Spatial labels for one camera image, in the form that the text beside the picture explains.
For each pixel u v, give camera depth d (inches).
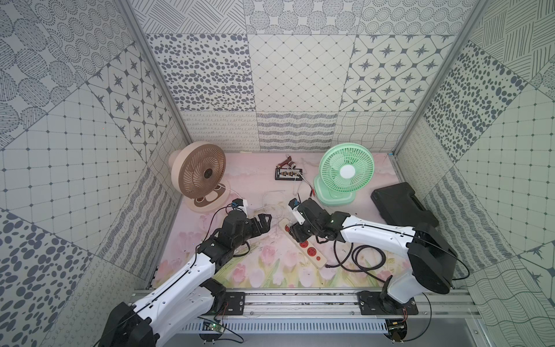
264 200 41.5
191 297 23.0
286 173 43.5
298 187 41.9
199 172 31.5
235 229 24.0
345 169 32.7
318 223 25.1
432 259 17.1
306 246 33.6
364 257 33.5
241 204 29.3
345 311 28.9
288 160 45.1
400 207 36.7
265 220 28.8
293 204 30.0
